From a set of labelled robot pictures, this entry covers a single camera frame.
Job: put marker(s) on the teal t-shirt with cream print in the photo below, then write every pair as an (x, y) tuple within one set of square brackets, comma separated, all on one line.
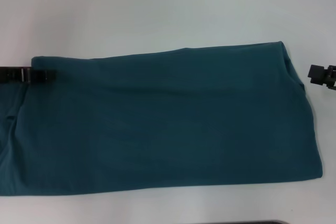
[(157, 119)]

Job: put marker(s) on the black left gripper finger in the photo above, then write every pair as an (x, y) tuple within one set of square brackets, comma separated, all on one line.
[(26, 75)]

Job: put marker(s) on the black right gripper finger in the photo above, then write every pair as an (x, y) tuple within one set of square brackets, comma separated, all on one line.
[(321, 75)]

